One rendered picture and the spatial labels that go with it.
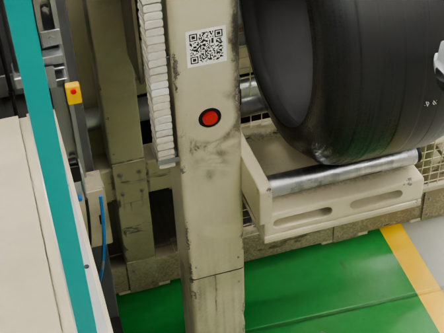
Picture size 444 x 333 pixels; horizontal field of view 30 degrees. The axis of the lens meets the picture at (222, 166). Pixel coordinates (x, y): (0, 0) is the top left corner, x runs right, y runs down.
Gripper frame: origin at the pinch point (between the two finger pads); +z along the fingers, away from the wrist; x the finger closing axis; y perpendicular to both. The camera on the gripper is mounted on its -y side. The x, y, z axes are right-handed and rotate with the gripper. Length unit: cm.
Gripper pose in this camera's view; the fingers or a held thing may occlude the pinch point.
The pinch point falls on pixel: (441, 61)
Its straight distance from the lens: 144.9
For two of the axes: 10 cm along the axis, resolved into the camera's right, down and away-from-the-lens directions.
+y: -0.7, -8.3, -5.5
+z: -2.9, -5.1, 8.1
